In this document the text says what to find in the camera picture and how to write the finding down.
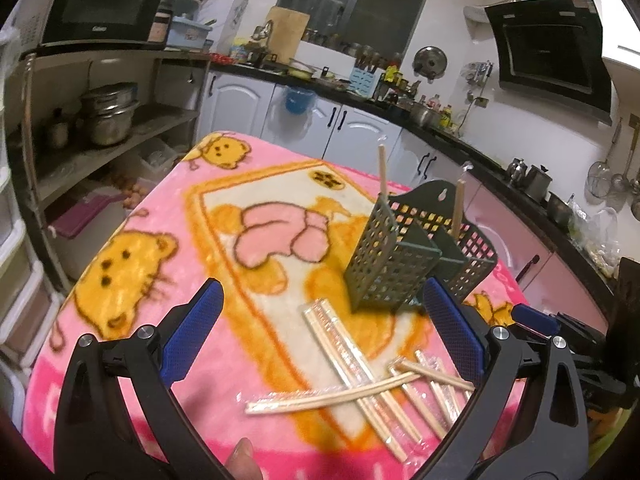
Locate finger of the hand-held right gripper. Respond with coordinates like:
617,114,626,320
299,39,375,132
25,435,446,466
572,352,628,408
510,302,608,357

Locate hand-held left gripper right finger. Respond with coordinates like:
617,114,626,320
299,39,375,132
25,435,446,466
415,276,593,480

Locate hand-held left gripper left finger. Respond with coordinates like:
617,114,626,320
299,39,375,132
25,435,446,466
52,279,236,480

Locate dark green perforated utensil holder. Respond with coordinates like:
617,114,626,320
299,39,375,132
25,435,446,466
344,180,499,313

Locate person's left hand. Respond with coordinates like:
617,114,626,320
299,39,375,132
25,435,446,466
222,437,263,480

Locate plastic bags of food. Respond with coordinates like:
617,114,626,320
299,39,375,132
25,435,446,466
567,200,621,277

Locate black cooking pot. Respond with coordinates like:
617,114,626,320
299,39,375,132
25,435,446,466
547,191,574,226

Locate hanging steel ladle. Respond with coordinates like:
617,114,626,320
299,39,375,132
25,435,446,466
627,130,640,192
612,125,632,193

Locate pink printed blanket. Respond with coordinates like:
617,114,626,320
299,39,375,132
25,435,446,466
22,130,531,480

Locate steel kettle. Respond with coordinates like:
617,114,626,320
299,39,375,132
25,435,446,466
505,157,528,184

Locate pile of brown eggs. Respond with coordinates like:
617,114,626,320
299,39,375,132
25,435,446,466
107,172,151,209

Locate purple lidded container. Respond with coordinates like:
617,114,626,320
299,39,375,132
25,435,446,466
50,195,126,281

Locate black countertop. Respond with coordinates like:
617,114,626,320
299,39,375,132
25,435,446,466
210,57,621,291

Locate clear plastic container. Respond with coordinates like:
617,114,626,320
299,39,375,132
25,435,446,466
140,140,174,169

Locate white plastic drawer unit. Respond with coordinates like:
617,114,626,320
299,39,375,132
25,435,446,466
0,160,56,361

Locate wooden shelf unit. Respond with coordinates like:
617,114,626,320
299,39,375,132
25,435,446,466
5,47,213,291

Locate steel bowl pot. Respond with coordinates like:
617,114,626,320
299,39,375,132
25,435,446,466
410,102,437,129

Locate stack of steel pots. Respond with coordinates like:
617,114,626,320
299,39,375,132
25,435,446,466
77,82,141,147

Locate white kitchen cabinets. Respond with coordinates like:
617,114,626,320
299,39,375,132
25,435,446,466
197,67,621,341

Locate spice rack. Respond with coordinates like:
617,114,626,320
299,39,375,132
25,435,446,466
382,67,422,104

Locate blue plastic bag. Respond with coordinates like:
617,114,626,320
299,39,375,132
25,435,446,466
285,86,317,117

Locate black range hood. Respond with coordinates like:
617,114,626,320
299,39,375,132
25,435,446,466
484,0,613,126

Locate blue knife block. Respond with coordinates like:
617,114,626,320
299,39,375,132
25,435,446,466
350,57,383,98

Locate steel pot lid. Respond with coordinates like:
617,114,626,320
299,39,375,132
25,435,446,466
412,46,448,81

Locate blue plastic basket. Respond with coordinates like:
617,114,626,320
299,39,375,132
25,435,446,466
165,16,213,52

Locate brown and black canister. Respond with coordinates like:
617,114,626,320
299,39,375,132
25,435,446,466
150,10,173,43

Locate wooden cutting board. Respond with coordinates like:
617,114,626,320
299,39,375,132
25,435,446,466
267,6,311,63

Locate black microwave oven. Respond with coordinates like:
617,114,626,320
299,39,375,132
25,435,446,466
40,0,173,48

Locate dark kitchen window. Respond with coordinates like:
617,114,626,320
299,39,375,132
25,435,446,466
276,0,441,56

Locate hanging wire strainer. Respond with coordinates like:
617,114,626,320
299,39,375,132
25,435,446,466
586,117,623,198

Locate white wall cabinet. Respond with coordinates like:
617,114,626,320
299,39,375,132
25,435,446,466
600,0,640,81

